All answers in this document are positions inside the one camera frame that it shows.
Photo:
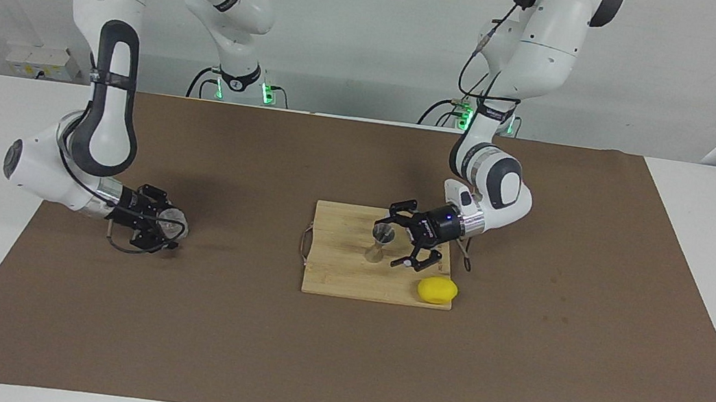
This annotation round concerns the brown table mat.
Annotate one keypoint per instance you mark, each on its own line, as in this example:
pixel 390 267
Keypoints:
pixel 241 352

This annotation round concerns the yellow lemon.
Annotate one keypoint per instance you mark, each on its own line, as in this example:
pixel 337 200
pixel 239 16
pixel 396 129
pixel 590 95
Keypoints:
pixel 437 291

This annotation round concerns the white power strip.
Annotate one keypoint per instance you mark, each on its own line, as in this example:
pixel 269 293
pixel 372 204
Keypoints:
pixel 38 58

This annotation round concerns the small clear glass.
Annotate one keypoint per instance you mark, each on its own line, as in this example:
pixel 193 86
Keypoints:
pixel 174 224

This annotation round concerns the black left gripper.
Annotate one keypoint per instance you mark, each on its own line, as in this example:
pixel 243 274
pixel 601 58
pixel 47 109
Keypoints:
pixel 441 226

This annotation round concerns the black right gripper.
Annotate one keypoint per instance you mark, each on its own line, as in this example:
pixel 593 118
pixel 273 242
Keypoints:
pixel 133 213

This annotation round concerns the wooden cutting board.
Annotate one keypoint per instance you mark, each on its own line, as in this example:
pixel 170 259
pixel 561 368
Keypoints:
pixel 341 275

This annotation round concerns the steel double jigger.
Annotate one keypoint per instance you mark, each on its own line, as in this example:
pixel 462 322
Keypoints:
pixel 377 253

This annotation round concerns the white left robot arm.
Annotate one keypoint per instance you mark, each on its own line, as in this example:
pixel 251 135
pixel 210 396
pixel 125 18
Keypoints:
pixel 545 39

